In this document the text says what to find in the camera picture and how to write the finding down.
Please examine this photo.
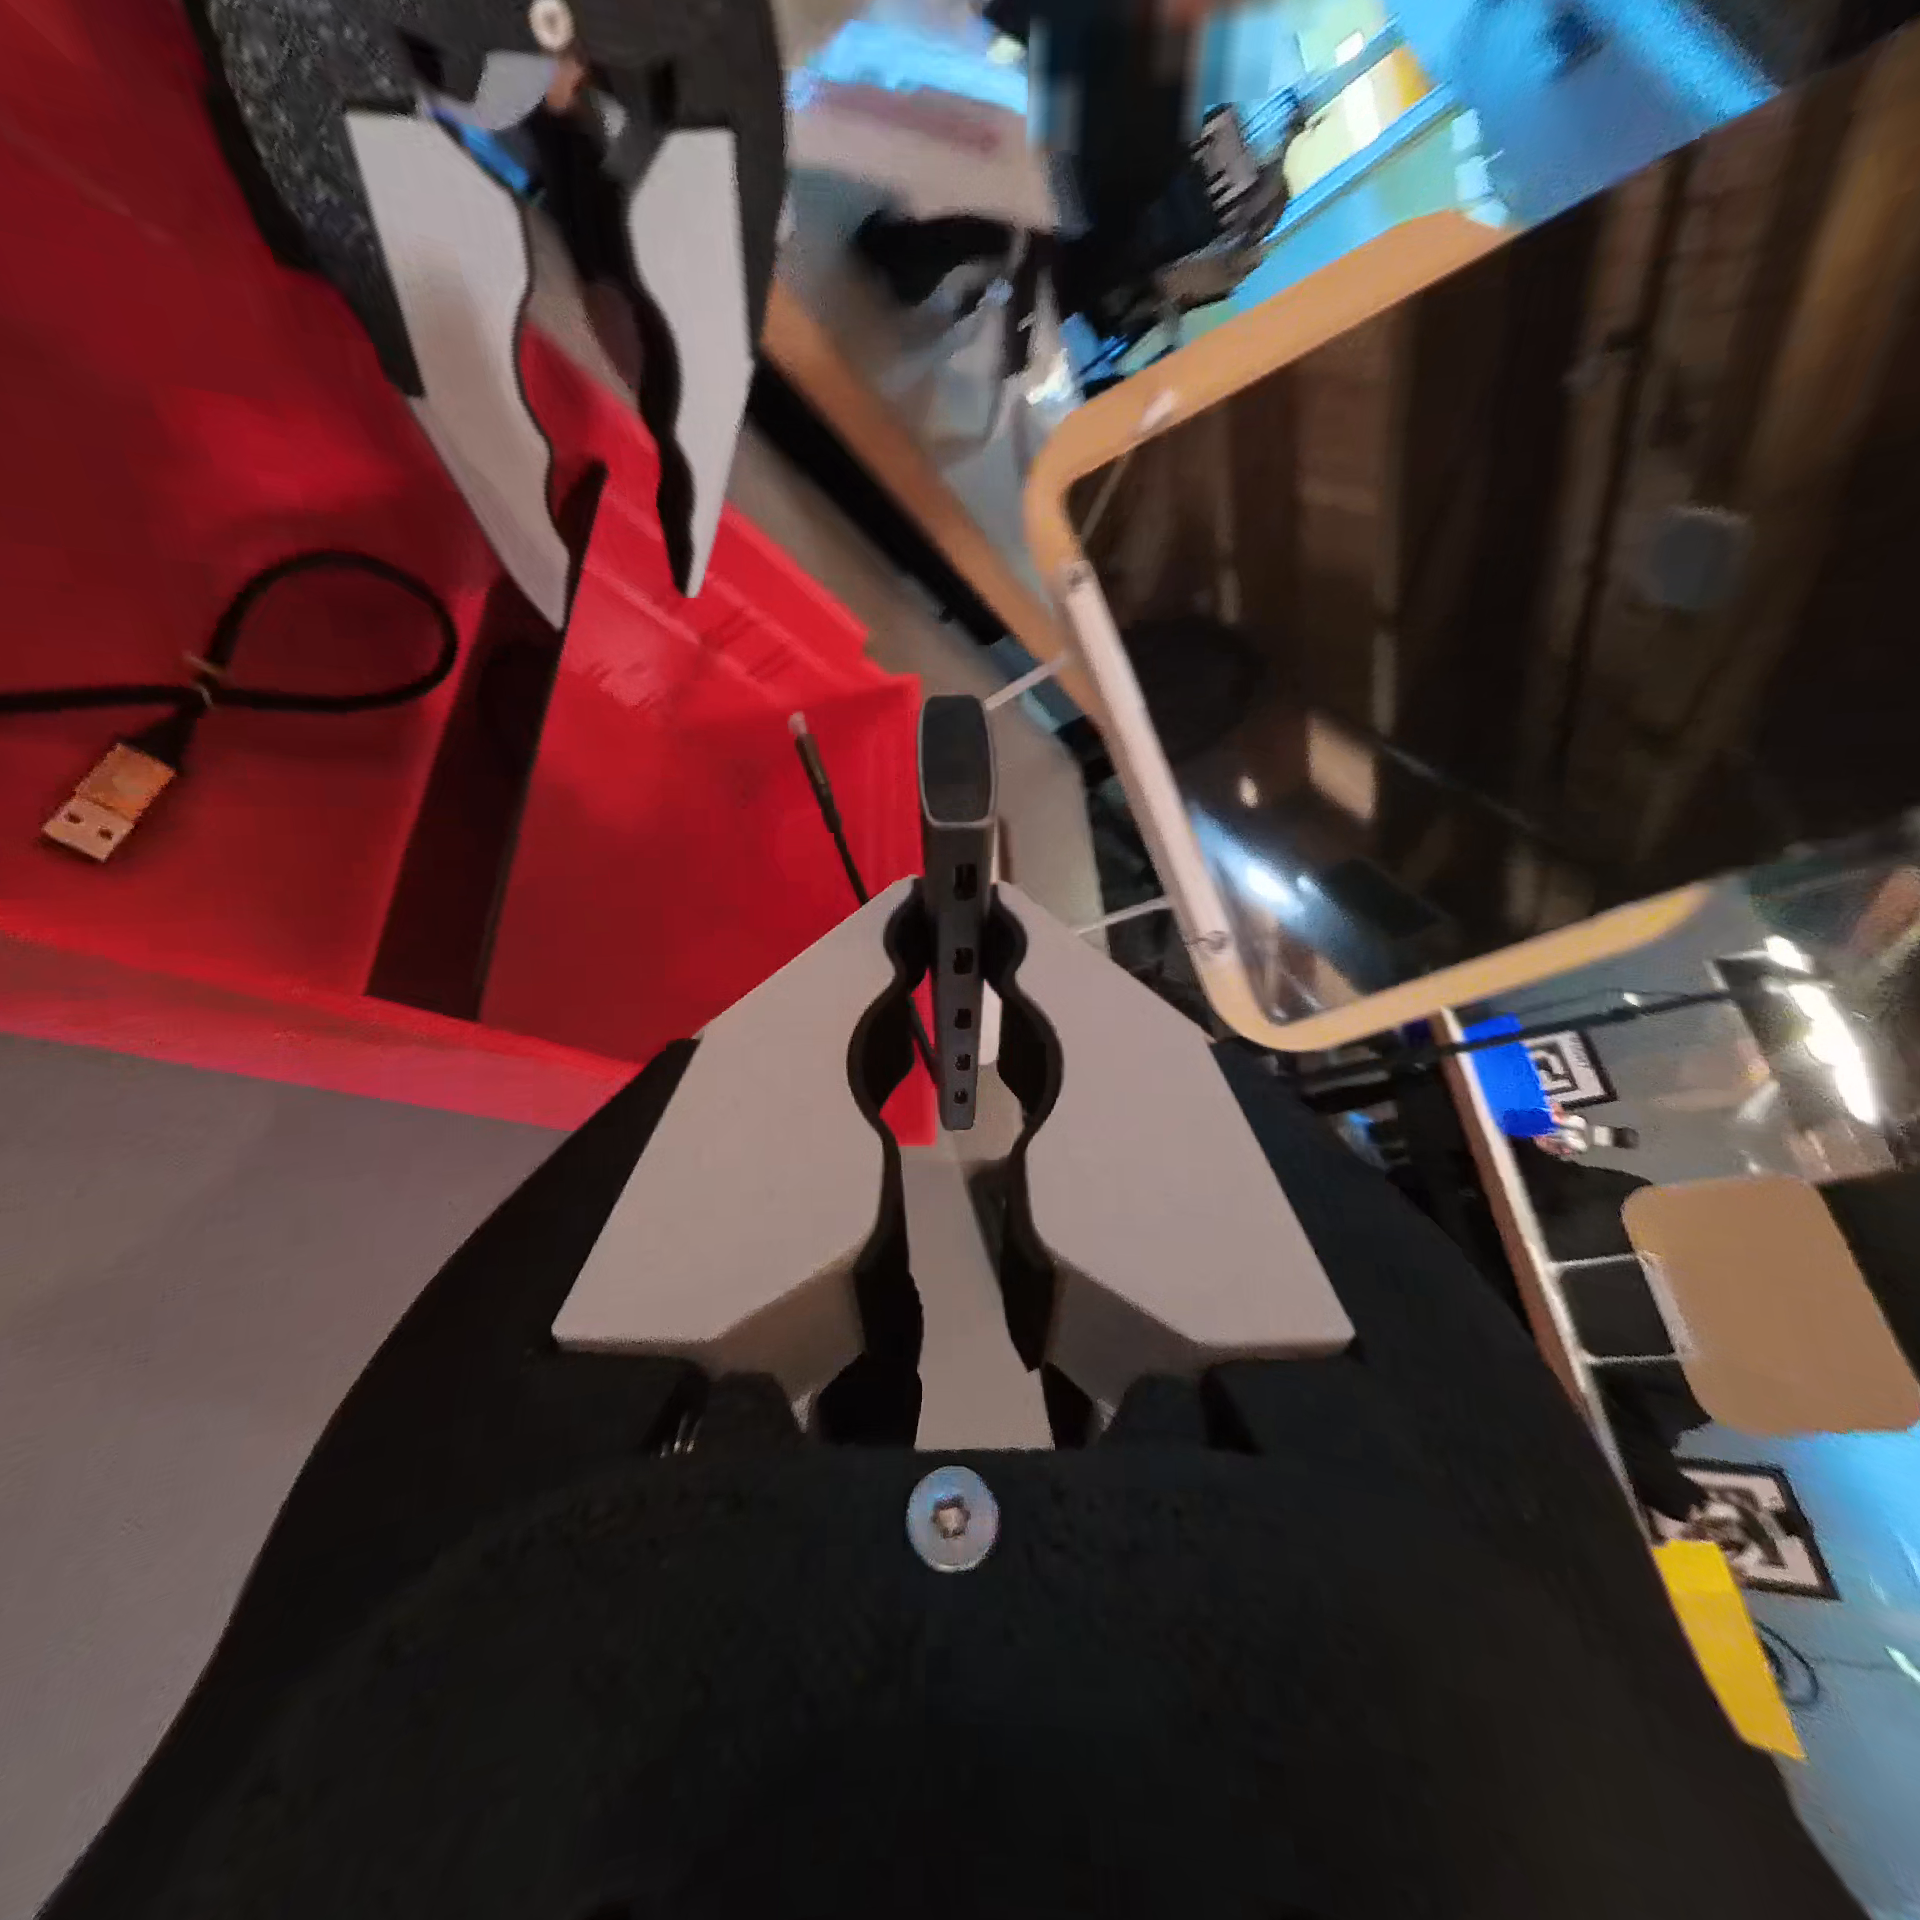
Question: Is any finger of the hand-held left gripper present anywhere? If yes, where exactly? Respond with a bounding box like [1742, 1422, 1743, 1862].
[344, 112, 608, 633]
[621, 127, 753, 601]

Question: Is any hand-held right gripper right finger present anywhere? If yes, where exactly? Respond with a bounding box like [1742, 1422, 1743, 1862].
[975, 880, 1355, 1445]

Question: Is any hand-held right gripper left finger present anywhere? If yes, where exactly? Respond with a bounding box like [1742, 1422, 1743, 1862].
[550, 873, 923, 1445]

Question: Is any red plastic bin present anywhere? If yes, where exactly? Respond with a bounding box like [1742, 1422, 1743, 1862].
[0, 0, 923, 1088]

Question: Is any orange-plug cable yellow tie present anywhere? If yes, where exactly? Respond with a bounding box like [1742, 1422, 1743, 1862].
[0, 550, 459, 866]

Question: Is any wooden desk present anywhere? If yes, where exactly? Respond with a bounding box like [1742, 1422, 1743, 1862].
[1431, 1008, 1705, 1546]

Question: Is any blue plastic bin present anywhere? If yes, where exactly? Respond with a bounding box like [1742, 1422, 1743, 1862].
[1463, 1014, 1550, 1136]

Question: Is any framed printed tag sign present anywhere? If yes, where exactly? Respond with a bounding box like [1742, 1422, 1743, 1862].
[1641, 1463, 1843, 1602]
[1515, 1030, 1619, 1114]

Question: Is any black bin divider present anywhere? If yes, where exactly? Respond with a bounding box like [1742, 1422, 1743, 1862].
[364, 462, 608, 1024]

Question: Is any wood-framed dark screen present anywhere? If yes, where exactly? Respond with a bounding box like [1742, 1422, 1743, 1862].
[1023, 30, 1920, 1055]

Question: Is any yellow plastic bin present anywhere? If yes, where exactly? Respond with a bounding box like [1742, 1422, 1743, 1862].
[1649, 1542, 1808, 1759]

